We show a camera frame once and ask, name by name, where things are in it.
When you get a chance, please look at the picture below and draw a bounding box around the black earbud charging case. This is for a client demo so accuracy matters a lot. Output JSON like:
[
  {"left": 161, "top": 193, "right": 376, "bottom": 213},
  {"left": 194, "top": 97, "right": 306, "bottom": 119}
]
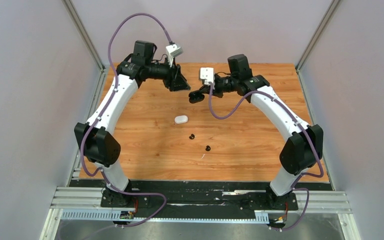
[{"left": 188, "top": 91, "right": 205, "bottom": 104}]

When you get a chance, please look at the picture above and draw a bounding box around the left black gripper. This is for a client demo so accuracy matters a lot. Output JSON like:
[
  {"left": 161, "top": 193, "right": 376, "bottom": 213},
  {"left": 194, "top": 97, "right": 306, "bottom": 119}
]
[{"left": 145, "top": 55, "right": 191, "bottom": 92}]

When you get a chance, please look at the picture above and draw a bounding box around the aluminium front rail frame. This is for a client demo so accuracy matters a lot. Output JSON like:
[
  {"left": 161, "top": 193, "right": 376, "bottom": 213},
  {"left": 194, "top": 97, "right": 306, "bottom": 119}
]
[{"left": 39, "top": 187, "right": 360, "bottom": 240}]

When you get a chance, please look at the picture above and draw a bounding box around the aluminium corner post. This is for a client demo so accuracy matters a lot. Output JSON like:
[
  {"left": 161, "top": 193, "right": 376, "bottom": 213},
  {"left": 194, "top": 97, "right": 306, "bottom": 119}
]
[
  {"left": 62, "top": 0, "right": 105, "bottom": 72},
  {"left": 295, "top": 0, "right": 343, "bottom": 73}
]

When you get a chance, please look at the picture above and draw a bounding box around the left aluminium corner post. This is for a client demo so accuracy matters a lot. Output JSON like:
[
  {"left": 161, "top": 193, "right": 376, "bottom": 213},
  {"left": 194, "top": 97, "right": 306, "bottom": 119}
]
[{"left": 62, "top": 0, "right": 105, "bottom": 72}]

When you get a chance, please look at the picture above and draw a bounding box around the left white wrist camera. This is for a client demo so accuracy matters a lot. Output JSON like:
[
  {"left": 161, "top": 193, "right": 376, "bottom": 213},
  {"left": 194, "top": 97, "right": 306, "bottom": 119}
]
[{"left": 165, "top": 43, "right": 184, "bottom": 67}]

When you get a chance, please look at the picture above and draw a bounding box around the white earbud charging case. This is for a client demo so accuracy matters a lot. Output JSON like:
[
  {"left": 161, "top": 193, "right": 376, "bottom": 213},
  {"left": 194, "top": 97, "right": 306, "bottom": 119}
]
[{"left": 174, "top": 115, "right": 189, "bottom": 125}]

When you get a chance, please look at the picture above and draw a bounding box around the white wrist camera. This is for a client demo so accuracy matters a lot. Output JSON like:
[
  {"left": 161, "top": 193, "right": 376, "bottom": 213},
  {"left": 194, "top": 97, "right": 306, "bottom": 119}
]
[
  {"left": 199, "top": 67, "right": 215, "bottom": 89},
  {"left": 165, "top": 43, "right": 184, "bottom": 67}
]

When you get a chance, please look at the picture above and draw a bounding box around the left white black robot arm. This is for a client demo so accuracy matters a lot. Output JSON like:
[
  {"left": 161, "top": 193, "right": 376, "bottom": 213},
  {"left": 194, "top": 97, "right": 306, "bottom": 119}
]
[{"left": 74, "top": 40, "right": 191, "bottom": 207}]

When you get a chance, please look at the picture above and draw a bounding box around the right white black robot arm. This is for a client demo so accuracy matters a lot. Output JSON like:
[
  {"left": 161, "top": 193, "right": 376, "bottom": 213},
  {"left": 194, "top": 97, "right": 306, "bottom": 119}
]
[{"left": 188, "top": 54, "right": 325, "bottom": 209}]

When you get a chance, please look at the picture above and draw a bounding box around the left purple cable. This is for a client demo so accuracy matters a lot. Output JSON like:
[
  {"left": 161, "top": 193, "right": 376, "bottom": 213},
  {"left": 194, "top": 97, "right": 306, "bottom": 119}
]
[{"left": 79, "top": 12, "right": 174, "bottom": 229}]

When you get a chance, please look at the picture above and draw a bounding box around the right aluminium corner post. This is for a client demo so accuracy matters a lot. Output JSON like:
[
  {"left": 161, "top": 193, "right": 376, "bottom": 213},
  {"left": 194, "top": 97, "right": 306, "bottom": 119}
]
[{"left": 295, "top": 0, "right": 343, "bottom": 73}]

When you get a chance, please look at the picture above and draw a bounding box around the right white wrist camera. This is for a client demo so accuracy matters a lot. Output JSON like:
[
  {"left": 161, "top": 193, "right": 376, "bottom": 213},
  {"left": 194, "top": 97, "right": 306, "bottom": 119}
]
[{"left": 199, "top": 67, "right": 215, "bottom": 89}]

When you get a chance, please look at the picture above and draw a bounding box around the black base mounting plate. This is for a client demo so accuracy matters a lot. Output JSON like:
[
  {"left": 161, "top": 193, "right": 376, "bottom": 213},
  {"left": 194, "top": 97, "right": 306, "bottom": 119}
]
[{"left": 99, "top": 179, "right": 334, "bottom": 220}]

